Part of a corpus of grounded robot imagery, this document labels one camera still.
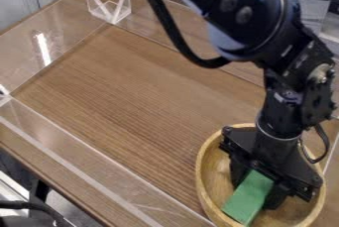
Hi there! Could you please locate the brown wooden bowl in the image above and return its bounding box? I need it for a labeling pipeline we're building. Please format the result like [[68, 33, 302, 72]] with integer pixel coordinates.
[[195, 123, 326, 227]]

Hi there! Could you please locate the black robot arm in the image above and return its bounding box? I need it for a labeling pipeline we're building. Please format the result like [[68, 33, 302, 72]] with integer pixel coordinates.
[[186, 0, 336, 209]]

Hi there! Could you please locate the clear acrylic corner bracket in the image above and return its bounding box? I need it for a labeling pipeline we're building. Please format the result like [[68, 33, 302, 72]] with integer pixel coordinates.
[[85, 0, 131, 25]]

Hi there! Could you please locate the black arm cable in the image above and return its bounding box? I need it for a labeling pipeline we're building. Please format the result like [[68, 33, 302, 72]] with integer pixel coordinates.
[[128, 0, 234, 70]]

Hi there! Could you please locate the black cable bottom left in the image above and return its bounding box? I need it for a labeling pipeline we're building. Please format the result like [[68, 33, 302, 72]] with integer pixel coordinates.
[[0, 199, 68, 227]]

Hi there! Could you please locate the green rectangular block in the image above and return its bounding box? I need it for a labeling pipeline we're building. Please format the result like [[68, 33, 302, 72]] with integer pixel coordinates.
[[222, 170, 274, 227]]

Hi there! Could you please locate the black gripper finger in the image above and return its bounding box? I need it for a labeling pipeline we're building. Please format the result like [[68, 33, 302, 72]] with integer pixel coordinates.
[[230, 154, 255, 187], [263, 182, 294, 210]]

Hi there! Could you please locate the clear acrylic front wall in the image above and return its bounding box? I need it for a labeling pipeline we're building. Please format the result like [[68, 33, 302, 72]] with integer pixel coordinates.
[[0, 92, 215, 227]]

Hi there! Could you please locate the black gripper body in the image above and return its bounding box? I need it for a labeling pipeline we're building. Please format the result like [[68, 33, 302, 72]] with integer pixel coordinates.
[[219, 124, 323, 202]]

